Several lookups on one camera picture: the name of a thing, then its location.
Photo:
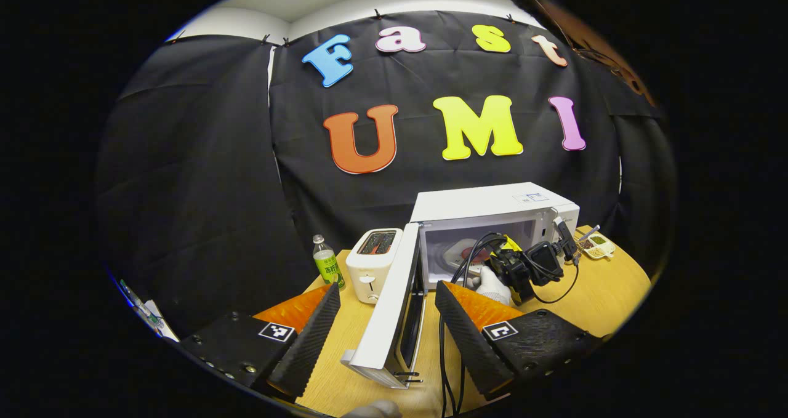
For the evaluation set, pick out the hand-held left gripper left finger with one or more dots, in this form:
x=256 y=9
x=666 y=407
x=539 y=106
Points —
x=308 y=338

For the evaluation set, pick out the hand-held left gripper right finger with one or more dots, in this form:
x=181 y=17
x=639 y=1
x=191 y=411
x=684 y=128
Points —
x=471 y=338

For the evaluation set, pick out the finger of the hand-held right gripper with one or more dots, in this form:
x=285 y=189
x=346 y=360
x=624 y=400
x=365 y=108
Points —
x=510 y=244

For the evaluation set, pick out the pink round food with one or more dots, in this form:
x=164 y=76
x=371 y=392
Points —
x=473 y=252

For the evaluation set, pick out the white microwave oven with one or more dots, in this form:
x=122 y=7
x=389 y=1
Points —
x=480 y=205

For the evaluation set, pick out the white square plate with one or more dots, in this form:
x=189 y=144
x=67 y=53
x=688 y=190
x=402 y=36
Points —
x=452 y=255

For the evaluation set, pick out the metal spoon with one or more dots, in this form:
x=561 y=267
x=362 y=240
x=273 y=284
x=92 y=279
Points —
x=591 y=233

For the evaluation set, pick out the white divided grain dish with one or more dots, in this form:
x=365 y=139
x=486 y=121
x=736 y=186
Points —
x=600 y=245

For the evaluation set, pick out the green label drink bottle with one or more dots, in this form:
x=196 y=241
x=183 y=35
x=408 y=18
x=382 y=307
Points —
x=328 y=267

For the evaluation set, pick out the white toaster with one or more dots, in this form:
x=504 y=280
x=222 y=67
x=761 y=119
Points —
x=369 y=267

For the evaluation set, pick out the white papers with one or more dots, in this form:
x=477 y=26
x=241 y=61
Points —
x=154 y=316

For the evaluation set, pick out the black backdrop cloth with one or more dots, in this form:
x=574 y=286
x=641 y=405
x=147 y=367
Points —
x=215 y=178

